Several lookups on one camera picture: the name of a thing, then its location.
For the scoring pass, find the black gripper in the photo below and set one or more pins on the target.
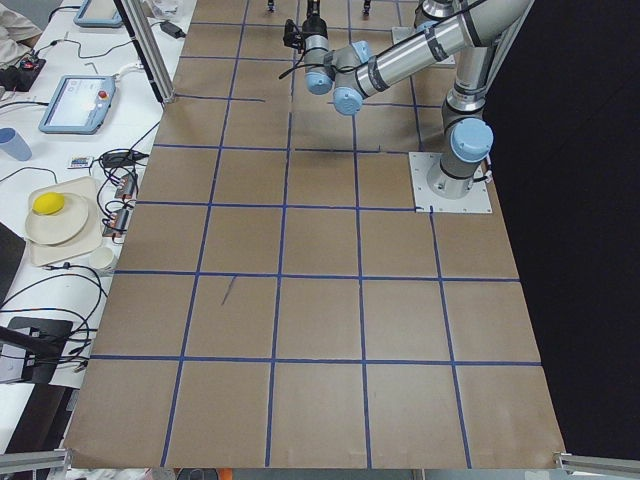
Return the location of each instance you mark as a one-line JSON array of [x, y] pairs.
[[313, 21]]

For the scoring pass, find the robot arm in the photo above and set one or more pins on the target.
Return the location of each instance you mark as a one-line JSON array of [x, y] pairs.
[[450, 54]]

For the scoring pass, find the black power adapter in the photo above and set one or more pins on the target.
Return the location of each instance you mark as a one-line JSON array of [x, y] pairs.
[[171, 29]]

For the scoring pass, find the far teach pendant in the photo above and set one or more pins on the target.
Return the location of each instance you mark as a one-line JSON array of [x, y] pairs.
[[98, 14]]

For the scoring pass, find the teach pendant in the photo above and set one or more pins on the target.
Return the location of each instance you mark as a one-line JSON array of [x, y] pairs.
[[98, 14], [79, 105]]

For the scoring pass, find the near teach pendant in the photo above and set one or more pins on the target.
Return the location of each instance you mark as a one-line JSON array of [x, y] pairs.
[[79, 105]]

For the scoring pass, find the beige tray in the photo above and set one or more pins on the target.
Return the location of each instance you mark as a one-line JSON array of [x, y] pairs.
[[87, 240]]

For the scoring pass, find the white paper cup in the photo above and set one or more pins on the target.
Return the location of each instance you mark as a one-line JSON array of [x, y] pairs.
[[103, 260]]

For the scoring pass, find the yellow lemon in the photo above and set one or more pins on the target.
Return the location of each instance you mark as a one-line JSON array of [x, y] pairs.
[[48, 203]]

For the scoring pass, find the blue plastic cup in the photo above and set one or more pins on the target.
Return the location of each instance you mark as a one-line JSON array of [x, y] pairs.
[[13, 144]]

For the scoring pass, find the beige plate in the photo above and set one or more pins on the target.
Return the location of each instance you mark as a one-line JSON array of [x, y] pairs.
[[60, 227]]

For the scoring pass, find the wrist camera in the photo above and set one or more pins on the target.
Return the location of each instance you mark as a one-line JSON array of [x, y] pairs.
[[293, 36]]

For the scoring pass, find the aluminium frame post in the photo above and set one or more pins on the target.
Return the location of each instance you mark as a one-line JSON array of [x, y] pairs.
[[140, 32]]

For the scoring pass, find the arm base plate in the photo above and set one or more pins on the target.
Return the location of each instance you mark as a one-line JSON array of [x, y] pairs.
[[436, 192]]

